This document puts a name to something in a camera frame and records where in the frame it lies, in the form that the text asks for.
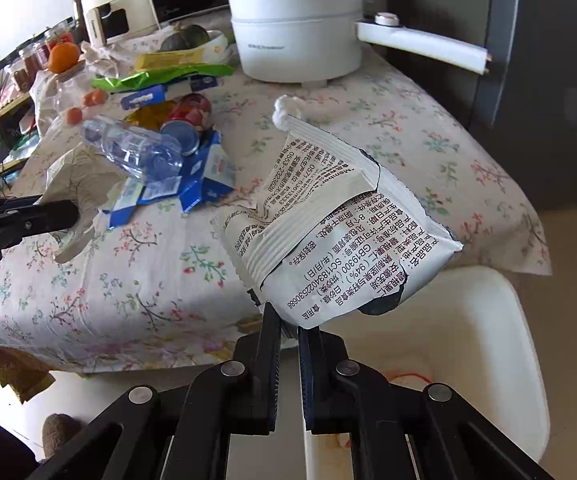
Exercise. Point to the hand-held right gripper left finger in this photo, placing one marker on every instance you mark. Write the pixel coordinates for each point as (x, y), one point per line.
(268, 360)

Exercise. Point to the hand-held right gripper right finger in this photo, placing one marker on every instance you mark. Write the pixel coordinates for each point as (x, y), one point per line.
(311, 375)

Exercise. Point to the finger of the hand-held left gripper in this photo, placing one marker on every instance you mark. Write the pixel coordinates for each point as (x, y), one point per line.
(53, 215)

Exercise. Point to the beige paper wrapper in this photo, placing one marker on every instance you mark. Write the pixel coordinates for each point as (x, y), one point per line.
(86, 185)

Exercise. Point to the white printed snack bag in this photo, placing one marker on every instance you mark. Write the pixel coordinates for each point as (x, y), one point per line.
(343, 240)

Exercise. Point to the white plastic bin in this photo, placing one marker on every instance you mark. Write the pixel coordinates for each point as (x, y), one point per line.
(468, 335)

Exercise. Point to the green snack bag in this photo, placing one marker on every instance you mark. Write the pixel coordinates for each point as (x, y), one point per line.
(158, 77)

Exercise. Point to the clear plastic bottle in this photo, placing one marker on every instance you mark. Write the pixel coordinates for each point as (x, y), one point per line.
(128, 147)

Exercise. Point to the small orange fruit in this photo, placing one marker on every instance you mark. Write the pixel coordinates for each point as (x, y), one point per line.
(74, 116)
(96, 98)

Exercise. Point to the olive cloth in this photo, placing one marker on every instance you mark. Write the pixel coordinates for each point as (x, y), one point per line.
(13, 370)

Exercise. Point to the clear plastic bag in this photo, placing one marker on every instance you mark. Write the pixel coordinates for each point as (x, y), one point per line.
(51, 92)

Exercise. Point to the yellow crumpled wrapper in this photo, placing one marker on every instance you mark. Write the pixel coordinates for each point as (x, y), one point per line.
(148, 116)

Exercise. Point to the blue and white box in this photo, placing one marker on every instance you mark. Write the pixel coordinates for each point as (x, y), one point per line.
(153, 94)

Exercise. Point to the large orange fruit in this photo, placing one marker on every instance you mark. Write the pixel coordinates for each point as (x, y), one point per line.
(63, 57)

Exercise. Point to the red drink can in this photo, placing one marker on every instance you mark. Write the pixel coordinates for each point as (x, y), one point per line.
(191, 112)

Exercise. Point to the brown fuzzy slipper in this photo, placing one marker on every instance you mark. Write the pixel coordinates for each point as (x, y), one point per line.
(58, 432)

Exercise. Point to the yellow snack packet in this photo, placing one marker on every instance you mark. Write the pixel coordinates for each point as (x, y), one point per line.
(178, 57)

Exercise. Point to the dark green pumpkin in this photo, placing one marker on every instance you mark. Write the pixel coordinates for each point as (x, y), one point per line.
(186, 37)

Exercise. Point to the floral tablecloth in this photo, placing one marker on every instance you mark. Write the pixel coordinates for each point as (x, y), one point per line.
(368, 160)

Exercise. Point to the white bowl with yellow flower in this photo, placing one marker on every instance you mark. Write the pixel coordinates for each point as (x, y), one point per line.
(218, 46)

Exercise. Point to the white tissue ball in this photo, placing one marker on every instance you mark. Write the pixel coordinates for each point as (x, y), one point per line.
(286, 110)

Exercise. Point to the white electric cooking pot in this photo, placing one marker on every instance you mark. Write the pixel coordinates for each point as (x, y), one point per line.
(288, 45)

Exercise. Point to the grey refrigerator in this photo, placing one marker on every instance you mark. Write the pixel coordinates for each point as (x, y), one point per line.
(543, 110)

